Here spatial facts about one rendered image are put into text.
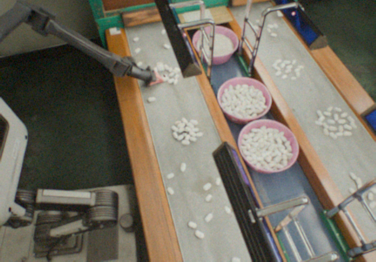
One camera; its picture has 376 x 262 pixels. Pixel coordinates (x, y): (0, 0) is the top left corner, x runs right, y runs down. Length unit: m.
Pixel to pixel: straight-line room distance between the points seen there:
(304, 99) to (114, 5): 1.18
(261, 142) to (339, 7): 2.59
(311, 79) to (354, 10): 2.13
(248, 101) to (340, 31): 2.06
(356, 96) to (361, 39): 1.76
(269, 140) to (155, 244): 0.68
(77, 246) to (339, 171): 1.22
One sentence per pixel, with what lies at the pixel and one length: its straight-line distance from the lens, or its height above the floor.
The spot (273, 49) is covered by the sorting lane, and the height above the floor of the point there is 0.74.
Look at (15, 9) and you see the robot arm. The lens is 1.35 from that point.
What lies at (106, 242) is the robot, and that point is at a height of 0.48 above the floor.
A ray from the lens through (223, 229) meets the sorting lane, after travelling 1.19.
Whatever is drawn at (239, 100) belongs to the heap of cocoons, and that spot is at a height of 0.73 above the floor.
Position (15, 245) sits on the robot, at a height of 0.47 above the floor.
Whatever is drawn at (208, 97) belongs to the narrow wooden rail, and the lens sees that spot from 1.45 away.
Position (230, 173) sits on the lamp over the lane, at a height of 1.09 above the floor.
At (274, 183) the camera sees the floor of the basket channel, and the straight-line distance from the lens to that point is 1.36.
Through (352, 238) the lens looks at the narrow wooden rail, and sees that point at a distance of 1.30.
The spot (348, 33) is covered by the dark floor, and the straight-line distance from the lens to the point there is 3.39.
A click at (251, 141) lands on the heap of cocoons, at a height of 0.73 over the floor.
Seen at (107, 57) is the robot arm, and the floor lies 0.98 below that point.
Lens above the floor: 1.89
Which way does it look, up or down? 56 degrees down
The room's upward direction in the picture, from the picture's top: 2 degrees counter-clockwise
